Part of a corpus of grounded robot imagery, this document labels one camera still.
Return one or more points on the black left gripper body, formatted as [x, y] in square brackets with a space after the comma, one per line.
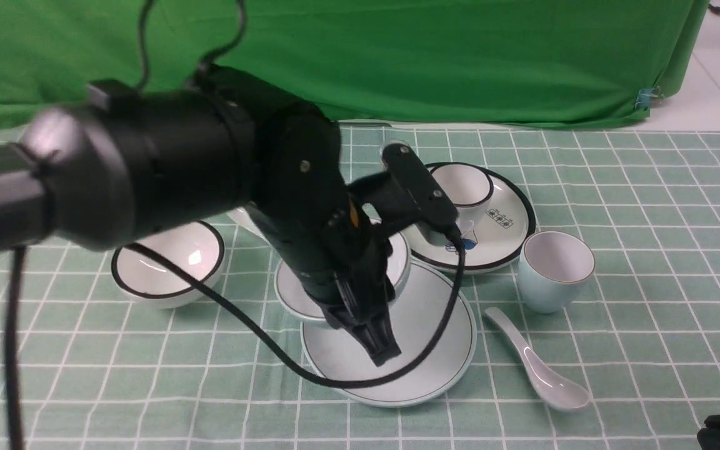
[304, 208]

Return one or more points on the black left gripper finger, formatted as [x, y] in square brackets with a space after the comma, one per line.
[375, 334]

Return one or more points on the plain white spoon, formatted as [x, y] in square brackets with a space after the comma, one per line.
[556, 391]

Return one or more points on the pale blue cup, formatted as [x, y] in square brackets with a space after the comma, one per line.
[552, 270]

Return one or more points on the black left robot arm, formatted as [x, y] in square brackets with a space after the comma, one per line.
[122, 166]

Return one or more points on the pale blue large plate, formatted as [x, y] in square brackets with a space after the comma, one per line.
[414, 316]

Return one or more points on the white spoon with lettering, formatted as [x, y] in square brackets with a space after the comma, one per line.
[241, 217]

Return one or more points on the green checkered tablecloth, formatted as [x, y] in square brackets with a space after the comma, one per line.
[101, 372]

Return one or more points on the black-rimmed white cup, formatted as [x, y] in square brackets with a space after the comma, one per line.
[466, 185]

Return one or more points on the black-rimmed printed white plate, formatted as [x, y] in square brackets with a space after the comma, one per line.
[495, 241]

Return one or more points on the green backdrop cloth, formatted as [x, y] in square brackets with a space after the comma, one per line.
[548, 64]

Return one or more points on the blue binder clip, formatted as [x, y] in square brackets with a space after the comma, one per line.
[644, 99]

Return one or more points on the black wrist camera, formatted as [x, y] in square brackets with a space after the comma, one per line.
[405, 194]

